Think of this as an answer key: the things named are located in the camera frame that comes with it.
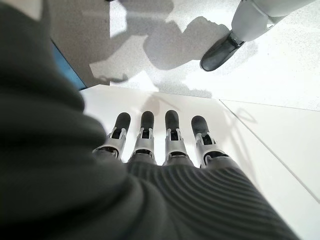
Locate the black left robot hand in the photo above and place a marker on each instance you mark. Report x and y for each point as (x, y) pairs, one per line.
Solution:
(50, 175)

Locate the blue panel edge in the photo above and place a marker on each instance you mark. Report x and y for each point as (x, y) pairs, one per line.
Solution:
(70, 72)

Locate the black left robot foot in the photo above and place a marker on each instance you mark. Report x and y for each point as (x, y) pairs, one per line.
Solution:
(220, 55)

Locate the white left robot leg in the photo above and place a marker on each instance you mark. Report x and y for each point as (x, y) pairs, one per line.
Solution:
(255, 17)

